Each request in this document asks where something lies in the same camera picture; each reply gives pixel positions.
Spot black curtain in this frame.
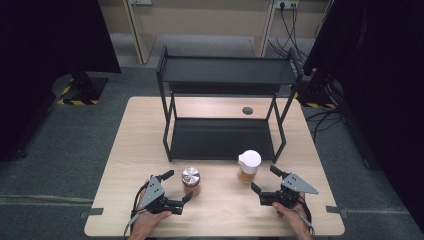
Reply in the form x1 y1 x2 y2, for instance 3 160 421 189
0 0 122 163
303 0 424 231

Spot hand-held gripper cable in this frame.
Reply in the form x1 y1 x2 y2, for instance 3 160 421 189
296 194 316 238
123 179 151 238

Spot glass jar with silver lid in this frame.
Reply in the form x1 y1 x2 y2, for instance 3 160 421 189
181 166 202 198

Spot grey tape piece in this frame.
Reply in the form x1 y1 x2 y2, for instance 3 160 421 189
325 205 344 216
79 207 105 220

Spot beige wooden furniture frame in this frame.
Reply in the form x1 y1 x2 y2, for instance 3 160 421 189
98 0 278 65

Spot black cables from wall socket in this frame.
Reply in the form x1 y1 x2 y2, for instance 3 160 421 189
268 4 309 63

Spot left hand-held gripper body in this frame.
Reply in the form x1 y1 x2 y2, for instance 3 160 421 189
138 174 185 216

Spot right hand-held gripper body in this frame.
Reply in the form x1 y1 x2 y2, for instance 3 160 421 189
259 172 320 210

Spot white wall power socket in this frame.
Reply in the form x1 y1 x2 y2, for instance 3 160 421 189
275 0 300 10

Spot right hand-held gripper cable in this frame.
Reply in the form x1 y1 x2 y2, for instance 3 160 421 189
296 194 316 238

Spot person's left hand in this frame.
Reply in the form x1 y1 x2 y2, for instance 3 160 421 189
128 209 173 240

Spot person's right hand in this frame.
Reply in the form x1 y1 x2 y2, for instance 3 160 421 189
272 199 314 240

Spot left hand-held gripper cable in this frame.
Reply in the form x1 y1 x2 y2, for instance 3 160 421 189
123 179 151 238

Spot black metal two-tier rack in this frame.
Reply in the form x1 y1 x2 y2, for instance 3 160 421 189
155 44 305 164

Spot black cables on floor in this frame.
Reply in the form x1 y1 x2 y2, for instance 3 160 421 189
304 106 346 143

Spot amber bottle with white cap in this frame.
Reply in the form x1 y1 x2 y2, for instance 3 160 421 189
237 149 263 184

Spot stand base with striped tape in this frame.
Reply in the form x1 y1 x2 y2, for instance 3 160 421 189
51 71 109 107
294 78 338 110

